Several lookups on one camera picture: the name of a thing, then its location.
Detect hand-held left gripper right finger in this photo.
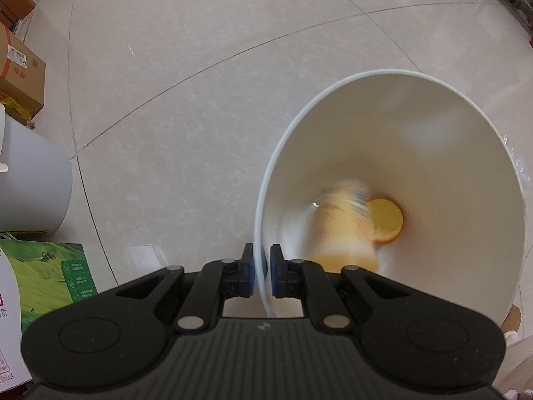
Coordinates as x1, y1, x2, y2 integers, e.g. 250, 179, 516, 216
270, 244, 411, 334

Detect white plastic bucket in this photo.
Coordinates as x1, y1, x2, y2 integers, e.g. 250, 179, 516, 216
0, 104, 73, 234

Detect white plastic bin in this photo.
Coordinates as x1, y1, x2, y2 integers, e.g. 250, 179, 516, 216
255, 69, 526, 319

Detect green printed carton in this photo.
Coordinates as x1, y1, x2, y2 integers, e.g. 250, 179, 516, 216
0, 239, 98, 338

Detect white pink-printed carton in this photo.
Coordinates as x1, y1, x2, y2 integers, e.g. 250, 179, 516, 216
0, 246, 34, 390

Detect yellow plastic bag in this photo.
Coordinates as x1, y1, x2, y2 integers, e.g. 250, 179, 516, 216
0, 92, 32, 125

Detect brown cardboard box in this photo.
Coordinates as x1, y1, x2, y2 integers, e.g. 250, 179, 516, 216
0, 23, 46, 117

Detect clear red-printed wrapper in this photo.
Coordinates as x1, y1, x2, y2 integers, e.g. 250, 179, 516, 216
312, 179, 380, 276

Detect orange round lid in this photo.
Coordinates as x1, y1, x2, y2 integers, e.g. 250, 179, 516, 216
365, 197, 404, 244

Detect person's leg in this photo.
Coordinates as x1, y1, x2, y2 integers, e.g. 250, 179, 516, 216
493, 304, 533, 400

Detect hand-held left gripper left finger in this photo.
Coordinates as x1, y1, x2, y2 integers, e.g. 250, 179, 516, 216
114, 242, 256, 334

